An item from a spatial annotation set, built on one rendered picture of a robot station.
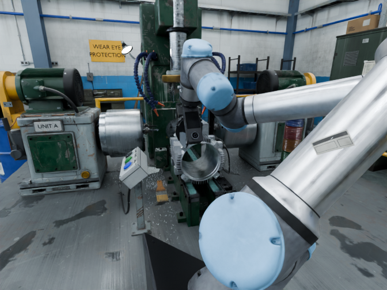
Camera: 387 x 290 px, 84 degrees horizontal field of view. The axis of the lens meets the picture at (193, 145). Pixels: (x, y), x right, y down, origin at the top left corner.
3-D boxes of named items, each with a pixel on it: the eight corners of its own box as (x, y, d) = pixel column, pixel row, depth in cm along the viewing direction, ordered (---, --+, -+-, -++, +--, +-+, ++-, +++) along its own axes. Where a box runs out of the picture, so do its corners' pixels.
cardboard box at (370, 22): (344, 36, 350) (347, 21, 343) (360, 36, 355) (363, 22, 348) (367, 31, 312) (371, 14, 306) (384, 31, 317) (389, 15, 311)
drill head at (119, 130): (85, 151, 125) (79, 107, 118) (150, 147, 133) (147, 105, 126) (73, 168, 102) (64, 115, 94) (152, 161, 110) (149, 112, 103)
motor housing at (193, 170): (170, 167, 101) (169, 127, 96) (209, 163, 105) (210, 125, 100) (177, 187, 83) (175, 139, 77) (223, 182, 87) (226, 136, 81)
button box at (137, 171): (132, 167, 80) (121, 157, 78) (147, 155, 80) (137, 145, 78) (130, 190, 64) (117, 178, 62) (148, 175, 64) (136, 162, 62)
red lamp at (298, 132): (279, 136, 78) (281, 123, 77) (293, 134, 79) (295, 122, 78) (290, 140, 72) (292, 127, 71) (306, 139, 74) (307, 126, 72)
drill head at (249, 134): (197, 143, 140) (197, 104, 132) (254, 139, 149) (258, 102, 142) (208, 156, 117) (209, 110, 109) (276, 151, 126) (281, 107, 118)
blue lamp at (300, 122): (281, 123, 77) (283, 111, 75) (295, 122, 78) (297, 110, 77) (292, 127, 71) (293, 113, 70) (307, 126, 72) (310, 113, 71)
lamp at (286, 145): (278, 148, 79) (279, 136, 78) (292, 147, 81) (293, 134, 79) (288, 153, 74) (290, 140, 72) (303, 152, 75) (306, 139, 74)
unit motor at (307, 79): (248, 136, 144) (253, 69, 131) (291, 133, 151) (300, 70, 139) (269, 148, 120) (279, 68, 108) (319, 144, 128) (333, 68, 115)
